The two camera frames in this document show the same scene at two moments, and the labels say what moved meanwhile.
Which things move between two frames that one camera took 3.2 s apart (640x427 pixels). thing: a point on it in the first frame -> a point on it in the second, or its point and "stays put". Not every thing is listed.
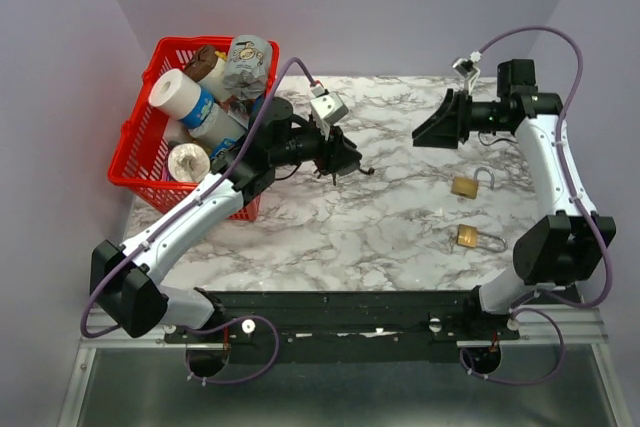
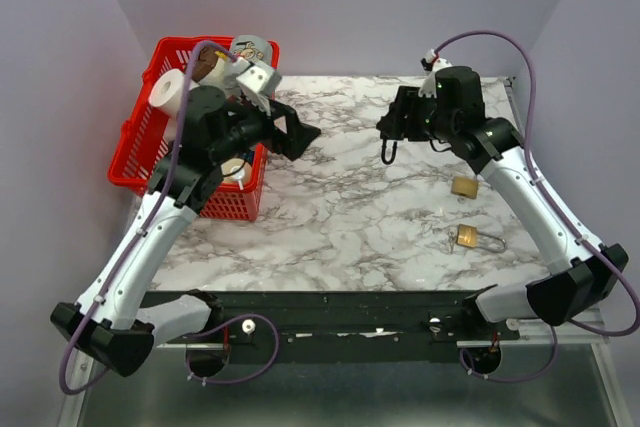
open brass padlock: [468, 187] stays put
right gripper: [449, 125] -> [406, 101]
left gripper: [337, 152] -> [298, 136]
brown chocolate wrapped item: [201, 62] stays put
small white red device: [465, 66] -> [431, 65]
